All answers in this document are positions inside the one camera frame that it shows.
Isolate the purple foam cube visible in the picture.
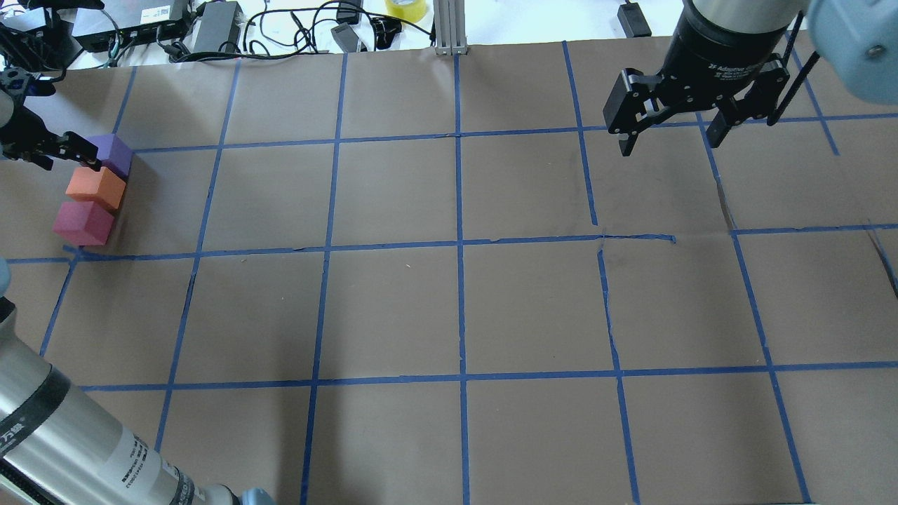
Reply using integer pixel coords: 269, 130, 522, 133
87, 133, 134, 182

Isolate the yellow tape roll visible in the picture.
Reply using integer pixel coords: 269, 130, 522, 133
384, 0, 429, 23

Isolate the orange foam cube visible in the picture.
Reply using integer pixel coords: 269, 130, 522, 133
65, 166, 126, 213

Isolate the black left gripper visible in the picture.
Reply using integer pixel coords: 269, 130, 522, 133
1, 105, 100, 170

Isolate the black power adapter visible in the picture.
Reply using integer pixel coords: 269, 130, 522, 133
330, 23, 369, 53

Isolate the pink foam cube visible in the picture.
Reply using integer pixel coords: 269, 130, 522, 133
52, 201, 115, 246

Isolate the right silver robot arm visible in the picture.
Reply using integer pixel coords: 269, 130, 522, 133
603, 1, 897, 156

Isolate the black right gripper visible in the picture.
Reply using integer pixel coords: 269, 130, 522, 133
603, 14, 790, 157

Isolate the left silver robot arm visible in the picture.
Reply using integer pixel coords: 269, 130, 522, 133
1, 298, 274, 504

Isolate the aluminium frame post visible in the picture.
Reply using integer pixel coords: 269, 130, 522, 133
433, 0, 469, 55

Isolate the black power supply brick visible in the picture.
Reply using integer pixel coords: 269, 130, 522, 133
192, 1, 243, 53

